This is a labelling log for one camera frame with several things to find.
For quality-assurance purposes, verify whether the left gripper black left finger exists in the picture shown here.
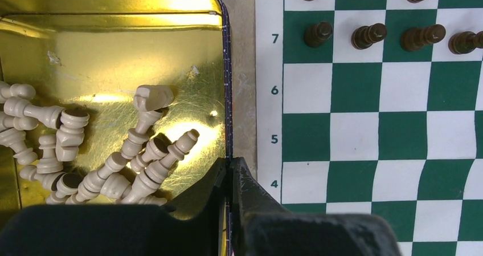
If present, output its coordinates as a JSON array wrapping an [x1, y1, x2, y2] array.
[[1, 158, 227, 255]]

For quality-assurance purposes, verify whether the light wooden queen piece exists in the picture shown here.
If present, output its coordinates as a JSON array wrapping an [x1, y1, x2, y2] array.
[[120, 129, 199, 204]]

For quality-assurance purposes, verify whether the light wooden bishop piece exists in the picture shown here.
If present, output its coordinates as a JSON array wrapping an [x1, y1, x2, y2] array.
[[121, 111, 163, 161]]

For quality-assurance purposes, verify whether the light wooden rook piece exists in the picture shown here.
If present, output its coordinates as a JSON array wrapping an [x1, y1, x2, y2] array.
[[130, 137, 168, 172]]

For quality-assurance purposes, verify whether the green white chess board mat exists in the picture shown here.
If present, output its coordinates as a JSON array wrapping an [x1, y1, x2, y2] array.
[[256, 0, 482, 255]]

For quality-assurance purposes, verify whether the dark wooden pawn piece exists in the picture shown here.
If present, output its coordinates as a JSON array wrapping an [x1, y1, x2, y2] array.
[[304, 21, 333, 48], [400, 24, 446, 52], [448, 31, 482, 55], [351, 23, 387, 50]]

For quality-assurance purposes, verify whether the gold tin with light pieces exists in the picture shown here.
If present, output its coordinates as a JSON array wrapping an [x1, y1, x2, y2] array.
[[0, 0, 234, 256]]

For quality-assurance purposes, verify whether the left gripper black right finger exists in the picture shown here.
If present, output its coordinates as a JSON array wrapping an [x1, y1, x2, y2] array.
[[228, 157, 401, 255]]

